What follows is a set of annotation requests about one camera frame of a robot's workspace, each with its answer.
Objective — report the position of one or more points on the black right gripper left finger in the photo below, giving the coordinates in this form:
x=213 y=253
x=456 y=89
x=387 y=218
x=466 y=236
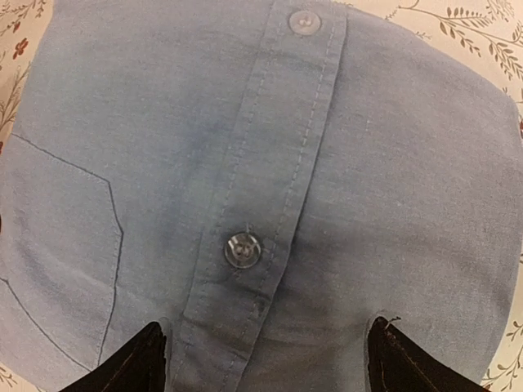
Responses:
x=139 y=365

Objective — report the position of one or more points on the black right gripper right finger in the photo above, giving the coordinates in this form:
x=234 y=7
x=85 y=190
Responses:
x=396 y=363

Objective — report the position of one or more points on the light blue long sleeve shirt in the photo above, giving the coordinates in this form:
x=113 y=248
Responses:
x=261 y=188

